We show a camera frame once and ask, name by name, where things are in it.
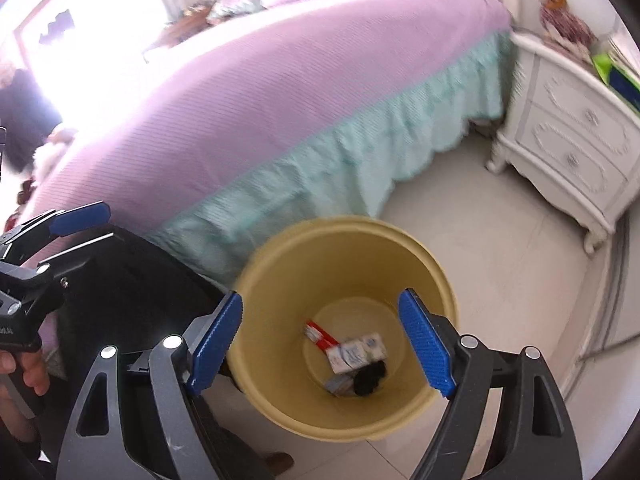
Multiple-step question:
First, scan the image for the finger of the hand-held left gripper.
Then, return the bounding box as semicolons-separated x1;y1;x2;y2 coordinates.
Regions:
36;231;118;276
0;201;112;263

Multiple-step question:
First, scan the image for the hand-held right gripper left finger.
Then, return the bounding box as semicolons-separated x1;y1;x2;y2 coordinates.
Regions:
55;290;274;480

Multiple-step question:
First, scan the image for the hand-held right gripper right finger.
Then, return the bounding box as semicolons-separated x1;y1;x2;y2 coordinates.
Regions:
397;288;583;480

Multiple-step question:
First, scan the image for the yellow plastic waste bin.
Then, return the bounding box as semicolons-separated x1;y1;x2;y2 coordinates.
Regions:
227;216;459;443

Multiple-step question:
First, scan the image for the person's left forearm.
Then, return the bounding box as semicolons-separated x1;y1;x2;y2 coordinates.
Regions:
0;437;56;480

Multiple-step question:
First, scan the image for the person's left hand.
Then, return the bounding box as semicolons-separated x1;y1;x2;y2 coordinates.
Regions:
0;349;52;443

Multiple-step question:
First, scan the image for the black crumpled lump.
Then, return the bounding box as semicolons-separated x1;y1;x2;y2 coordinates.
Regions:
351;359;389;397

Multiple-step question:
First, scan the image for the white tissue packet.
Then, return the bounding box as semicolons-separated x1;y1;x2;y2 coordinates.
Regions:
327;332;387;375

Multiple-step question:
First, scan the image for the white plush toy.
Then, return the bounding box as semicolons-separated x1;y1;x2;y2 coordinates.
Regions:
31;126;80;182

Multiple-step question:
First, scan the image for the small grey packet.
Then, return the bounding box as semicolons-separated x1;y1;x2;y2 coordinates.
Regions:
324;376;356;399

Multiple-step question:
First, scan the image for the red and white packet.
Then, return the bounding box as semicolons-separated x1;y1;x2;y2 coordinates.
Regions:
305;321;347;357

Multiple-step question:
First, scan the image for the dark cloth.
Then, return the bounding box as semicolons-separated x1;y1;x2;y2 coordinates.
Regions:
0;66;65;173

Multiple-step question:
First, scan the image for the person's brown shoe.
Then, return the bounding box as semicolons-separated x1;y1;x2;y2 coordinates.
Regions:
264;451;295;472

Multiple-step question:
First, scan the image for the bright window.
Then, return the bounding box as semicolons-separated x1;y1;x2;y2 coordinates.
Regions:
12;0;168;116

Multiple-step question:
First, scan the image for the white wardrobe base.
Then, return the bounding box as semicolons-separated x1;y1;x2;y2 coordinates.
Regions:
562;220;640;413

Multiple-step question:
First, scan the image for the teal ruffled bed skirt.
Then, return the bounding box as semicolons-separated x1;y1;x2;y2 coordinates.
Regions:
147;30;516;286

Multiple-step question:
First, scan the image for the bed with purple bedspread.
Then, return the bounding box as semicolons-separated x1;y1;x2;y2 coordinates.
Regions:
17;0;513;241

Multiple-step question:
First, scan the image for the dark wooden bedside table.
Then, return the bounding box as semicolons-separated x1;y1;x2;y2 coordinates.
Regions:
141;6;213;64

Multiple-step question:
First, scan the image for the white carved nightstand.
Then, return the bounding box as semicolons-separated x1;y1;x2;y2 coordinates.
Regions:
486;30;640;257

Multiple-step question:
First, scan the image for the teal patterned cushion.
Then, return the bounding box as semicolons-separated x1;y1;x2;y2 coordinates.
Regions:
206;0;268;27

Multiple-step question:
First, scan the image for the green box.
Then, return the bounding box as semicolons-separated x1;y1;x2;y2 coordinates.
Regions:
591;50;640;103

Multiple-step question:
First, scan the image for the doll in floral dress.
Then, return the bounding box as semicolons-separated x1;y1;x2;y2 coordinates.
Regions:
536;0;599;57

